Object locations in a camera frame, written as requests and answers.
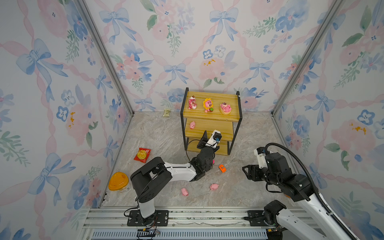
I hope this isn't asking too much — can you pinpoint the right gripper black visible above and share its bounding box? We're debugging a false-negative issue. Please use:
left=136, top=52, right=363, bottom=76
left=241, top=164, right=281, bottom=188

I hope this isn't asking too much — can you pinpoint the pink bear strawberry hat figure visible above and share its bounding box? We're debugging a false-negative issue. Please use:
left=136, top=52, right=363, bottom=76
left=188, top=96, right=197, bottom=110

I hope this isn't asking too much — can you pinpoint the pink bear yellow flower figure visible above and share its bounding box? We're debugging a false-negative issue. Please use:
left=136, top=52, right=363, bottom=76
left=203, top=98, right=214, bottom=113

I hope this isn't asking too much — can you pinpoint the pink pig toy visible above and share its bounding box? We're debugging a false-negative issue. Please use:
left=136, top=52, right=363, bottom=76
left=210, top=184, right=219, bottom=191
left=181, top=188, right=189, bottom=197

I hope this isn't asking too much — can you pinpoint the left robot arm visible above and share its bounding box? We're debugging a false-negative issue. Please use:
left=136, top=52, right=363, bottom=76
left=131, top=130, right=222, bottom=219

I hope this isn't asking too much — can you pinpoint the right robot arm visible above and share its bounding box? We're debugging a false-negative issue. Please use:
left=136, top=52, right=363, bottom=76
left=242, top=148, right=358, bottom=240

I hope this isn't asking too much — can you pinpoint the pink pig on middle shelf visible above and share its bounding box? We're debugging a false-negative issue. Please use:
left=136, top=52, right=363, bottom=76
left=190, top=121, right=196, bottom=130

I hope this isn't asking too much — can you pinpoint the orange toy truck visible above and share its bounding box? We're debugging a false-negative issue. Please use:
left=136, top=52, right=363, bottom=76
left=219, top=165, right=227, bottom=173

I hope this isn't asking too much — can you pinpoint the red yellow snack packet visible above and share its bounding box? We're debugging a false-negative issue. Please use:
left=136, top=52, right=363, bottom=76
left=134, top=148, right=151, bottom=164

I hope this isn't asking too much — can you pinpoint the orange bowl left side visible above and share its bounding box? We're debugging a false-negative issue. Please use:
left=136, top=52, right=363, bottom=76
left=108, top=172, right=129, bottom=191

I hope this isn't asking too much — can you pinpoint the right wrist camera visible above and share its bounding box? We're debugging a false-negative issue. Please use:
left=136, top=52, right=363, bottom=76
left=254, top=147, right=267, bottom=169

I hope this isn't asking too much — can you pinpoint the wooden shelf black metal frame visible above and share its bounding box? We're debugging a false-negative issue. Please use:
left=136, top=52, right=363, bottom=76
left=180, top=88, right=243, bottom=156

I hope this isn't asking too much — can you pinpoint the small green packet by wall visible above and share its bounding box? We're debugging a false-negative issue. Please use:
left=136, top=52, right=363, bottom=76
left=163, top=109, right=171, bottom=117

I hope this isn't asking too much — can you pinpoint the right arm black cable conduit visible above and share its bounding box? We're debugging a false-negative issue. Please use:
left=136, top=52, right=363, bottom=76
left=264, top=142, right=358, bottom=240

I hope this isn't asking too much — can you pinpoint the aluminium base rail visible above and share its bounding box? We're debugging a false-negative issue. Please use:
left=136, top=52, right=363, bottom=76
left=78, top=206, right=340, bottom=240

